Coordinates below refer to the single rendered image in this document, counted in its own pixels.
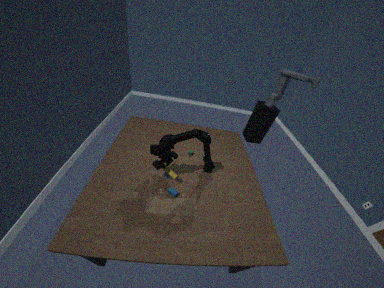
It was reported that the small blue cube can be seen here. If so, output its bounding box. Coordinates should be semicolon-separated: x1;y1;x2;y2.
167;187;178;198

